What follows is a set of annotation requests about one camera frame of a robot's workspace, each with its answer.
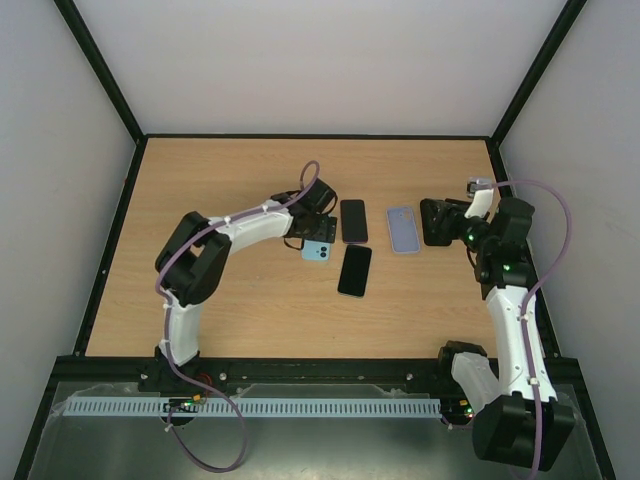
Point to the black enclosure frame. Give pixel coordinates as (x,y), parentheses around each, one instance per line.
(567,369)

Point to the lavender phone case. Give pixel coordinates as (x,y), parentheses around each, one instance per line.
(403,232)

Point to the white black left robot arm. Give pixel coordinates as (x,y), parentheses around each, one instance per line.
(191,264)

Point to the grey metal front plate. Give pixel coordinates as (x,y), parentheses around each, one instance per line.
(173,447)

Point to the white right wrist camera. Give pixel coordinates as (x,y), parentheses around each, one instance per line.
(480,192)

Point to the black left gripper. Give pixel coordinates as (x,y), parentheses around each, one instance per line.
(325,232)

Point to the light blue card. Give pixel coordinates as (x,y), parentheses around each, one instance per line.
(316,251)

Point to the purple smartphone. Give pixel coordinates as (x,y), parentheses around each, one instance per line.
(353,221)

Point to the right circuit board with leds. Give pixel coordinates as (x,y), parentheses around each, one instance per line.
(468,411)

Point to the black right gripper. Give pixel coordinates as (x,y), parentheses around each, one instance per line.
(435,222)

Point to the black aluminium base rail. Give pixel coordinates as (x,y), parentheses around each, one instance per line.
(424,376)

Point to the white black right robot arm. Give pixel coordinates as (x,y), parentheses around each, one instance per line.
(517,417)

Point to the black phone case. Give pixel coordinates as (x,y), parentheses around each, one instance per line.
(433,214)

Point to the circuit board with leds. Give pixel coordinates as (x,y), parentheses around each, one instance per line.
(191,404)
(468,411)

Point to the white slotted cable duct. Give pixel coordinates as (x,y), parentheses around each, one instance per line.
(258,408)

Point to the left circuit board with leds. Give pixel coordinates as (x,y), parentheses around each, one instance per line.
(191,404)

